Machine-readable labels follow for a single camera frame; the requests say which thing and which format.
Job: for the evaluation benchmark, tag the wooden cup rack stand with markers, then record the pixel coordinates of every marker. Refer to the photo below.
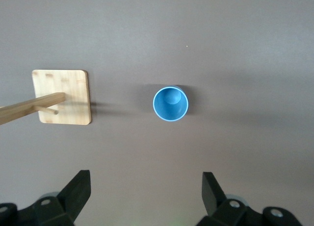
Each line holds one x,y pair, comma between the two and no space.
73,88

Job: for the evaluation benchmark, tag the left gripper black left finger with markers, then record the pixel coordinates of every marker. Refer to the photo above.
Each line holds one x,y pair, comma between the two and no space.
73,199

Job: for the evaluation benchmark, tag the blue plastic cup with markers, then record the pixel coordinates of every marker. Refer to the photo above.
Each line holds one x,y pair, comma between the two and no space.
169,110

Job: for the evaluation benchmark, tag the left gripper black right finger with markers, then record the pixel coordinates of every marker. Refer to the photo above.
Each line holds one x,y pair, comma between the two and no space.
213,199

